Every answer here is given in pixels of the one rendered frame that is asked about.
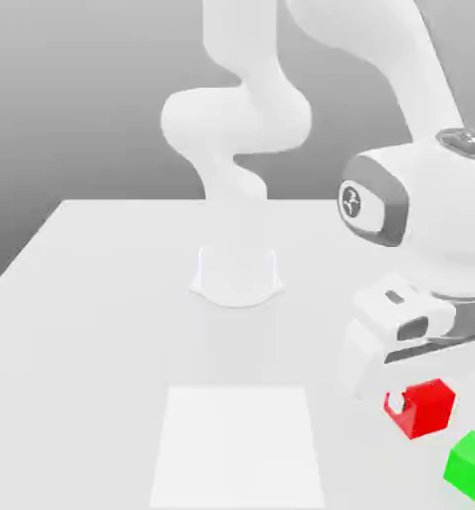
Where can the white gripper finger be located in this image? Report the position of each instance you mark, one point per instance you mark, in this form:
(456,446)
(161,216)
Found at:
(396,403)

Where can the small red cube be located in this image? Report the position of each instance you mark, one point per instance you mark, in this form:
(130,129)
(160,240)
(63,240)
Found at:
(428,410)

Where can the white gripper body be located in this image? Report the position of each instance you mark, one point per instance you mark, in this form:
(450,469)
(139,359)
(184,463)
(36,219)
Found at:
(420,368)

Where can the small green cube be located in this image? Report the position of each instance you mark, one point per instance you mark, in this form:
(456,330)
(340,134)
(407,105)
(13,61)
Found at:
(470,468)

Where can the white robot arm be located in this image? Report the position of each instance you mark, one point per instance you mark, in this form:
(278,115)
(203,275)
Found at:
(237,119)

